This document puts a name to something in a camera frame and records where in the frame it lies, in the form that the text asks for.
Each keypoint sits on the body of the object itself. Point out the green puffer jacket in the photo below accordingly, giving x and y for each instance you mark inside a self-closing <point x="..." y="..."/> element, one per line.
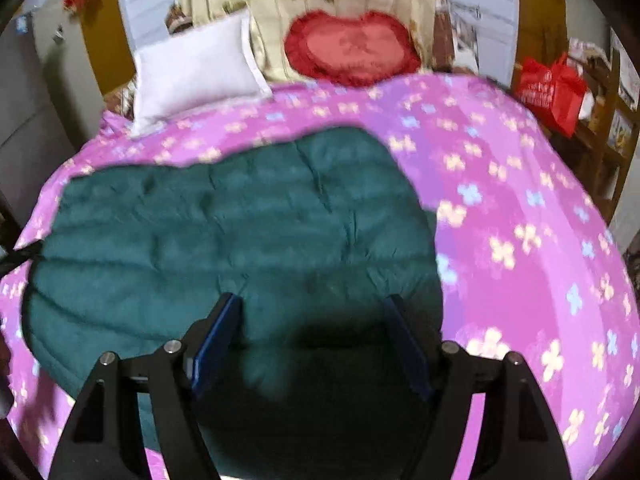
<point x="225" y="230"/>

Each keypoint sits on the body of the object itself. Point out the white slatted headboard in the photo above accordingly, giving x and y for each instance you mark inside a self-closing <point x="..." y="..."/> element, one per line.
<point x="490" y="10"/>

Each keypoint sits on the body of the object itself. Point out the red shopping bag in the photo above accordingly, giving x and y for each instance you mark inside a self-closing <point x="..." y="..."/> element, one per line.
<point x="547" y="92"/>

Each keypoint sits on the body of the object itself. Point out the wooden shelf rack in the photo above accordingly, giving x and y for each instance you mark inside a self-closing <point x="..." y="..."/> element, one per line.
<point x="607" y="130"/>

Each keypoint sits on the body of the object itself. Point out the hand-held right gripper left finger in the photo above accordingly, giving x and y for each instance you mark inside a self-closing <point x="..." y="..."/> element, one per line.
<point x="216" y="345"/>

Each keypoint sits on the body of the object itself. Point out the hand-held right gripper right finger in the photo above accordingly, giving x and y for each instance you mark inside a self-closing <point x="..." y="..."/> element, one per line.
<point x="407" y="345"/>

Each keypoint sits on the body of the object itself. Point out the red heart-shaped pillow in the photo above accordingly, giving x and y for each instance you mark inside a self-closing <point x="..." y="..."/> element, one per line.
<point x="350" y="47"/>

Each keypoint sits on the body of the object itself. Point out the purple floral bedsheet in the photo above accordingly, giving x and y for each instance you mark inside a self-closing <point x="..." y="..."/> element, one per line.
<point x="525" y="210"/>

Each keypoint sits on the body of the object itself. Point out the white pillow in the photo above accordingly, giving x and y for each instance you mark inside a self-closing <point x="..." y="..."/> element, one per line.
<point x="195" y="75"/>

